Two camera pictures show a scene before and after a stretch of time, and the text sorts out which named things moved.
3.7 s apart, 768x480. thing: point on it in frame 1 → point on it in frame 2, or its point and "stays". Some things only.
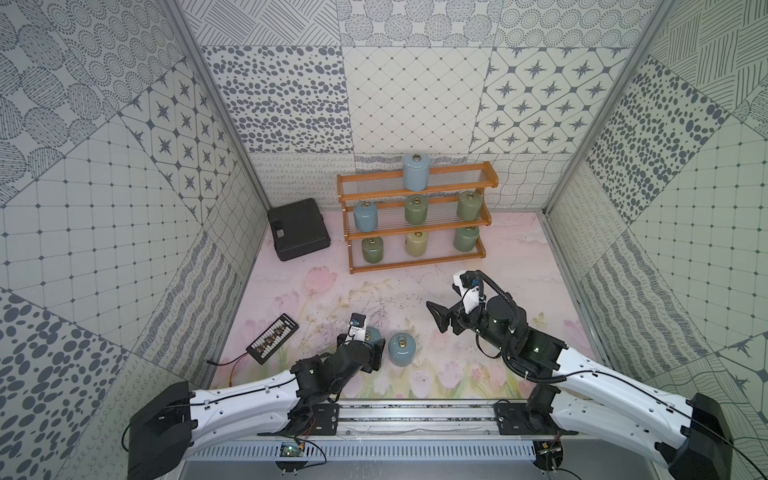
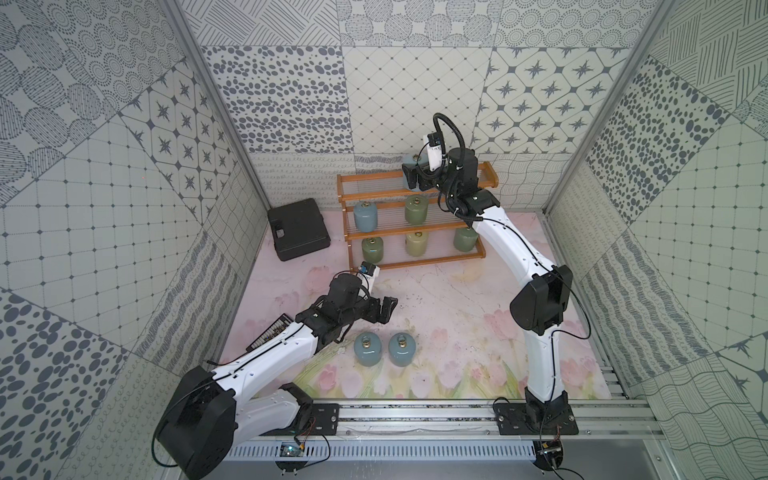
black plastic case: x=298 y=229 stays
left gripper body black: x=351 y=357 → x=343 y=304
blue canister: x=401 y=349 stays
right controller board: x=548 y=454 stays
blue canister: x=366 y=216 stays
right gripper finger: x=442 y=316 → x=425 y=178
